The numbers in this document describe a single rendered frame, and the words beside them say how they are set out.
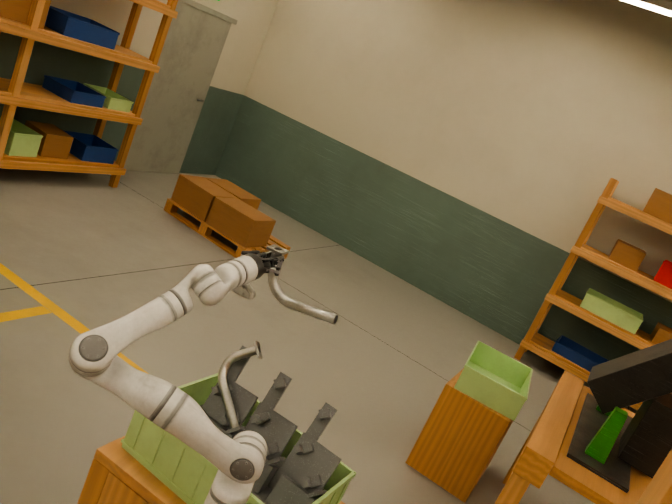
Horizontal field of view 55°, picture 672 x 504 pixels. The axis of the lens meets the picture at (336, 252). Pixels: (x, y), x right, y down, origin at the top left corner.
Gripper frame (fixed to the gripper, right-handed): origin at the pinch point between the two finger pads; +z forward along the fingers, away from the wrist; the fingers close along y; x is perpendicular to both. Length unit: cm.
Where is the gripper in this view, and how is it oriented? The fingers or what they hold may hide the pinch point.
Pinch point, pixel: (274, 257)
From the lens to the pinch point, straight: 186.9
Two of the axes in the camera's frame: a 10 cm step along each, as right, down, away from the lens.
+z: 4.6, -2.1, 8.6
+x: -2.3, 9.1, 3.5
